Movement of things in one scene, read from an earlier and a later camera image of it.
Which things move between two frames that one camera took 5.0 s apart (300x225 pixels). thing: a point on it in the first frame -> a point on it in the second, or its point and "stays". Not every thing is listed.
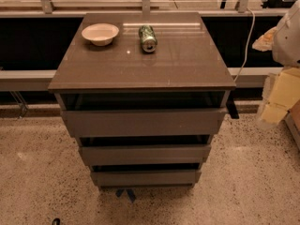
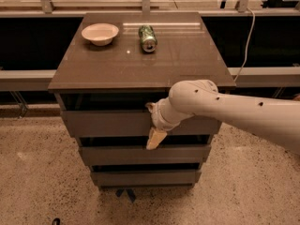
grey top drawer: [145, 122] stays
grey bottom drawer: [145, 177] stays
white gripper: [288, 44] -> [157, 116]
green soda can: [148, 38] stays
